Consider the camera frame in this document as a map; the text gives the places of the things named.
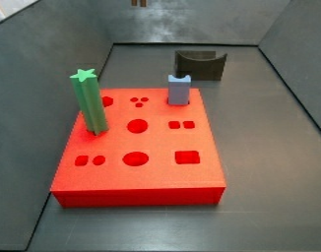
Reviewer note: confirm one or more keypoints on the dark curved block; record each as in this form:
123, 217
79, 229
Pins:
203, 65

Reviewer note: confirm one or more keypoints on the green star peg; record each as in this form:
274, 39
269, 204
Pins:
87, 90

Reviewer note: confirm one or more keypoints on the brown three prong peg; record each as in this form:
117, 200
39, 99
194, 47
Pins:
141, 3

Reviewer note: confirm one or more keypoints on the blue notched block peg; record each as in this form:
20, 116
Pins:
179, 90

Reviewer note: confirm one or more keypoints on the red peg board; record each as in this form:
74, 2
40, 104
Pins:
155, 159

